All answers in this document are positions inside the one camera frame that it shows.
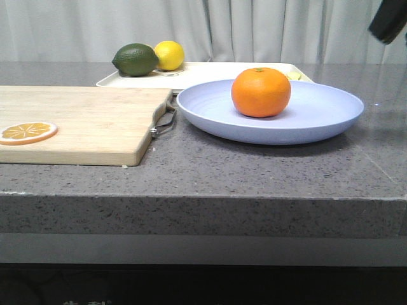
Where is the light blue plate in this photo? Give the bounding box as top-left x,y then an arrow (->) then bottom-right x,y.
177,79 -> 364,145

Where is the metal cutting board handle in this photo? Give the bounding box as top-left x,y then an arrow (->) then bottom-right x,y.
150,96 -> 177,139

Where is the yellow plastic spoon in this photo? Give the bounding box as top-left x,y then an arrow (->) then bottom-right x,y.
286,72 -> 301,80

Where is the cream white tray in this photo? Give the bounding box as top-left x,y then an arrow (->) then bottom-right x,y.
96,62 -> 312,93

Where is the yellow lemon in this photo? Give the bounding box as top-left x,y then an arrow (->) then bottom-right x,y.
154,41 -> 184,71

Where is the orange slice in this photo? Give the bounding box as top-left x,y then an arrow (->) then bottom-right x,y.
1,121 -> 59,146

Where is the green lime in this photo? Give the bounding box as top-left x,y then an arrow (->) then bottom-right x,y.
112,43 -> 159,77

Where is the wooden cutting board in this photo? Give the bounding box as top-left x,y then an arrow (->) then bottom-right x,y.
1,86 -> 172,166

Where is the grey white curtain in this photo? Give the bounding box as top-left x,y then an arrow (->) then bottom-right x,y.
1,1 -> 406,64

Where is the orange fruit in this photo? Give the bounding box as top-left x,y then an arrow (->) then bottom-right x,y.
231,67 -> 291,118

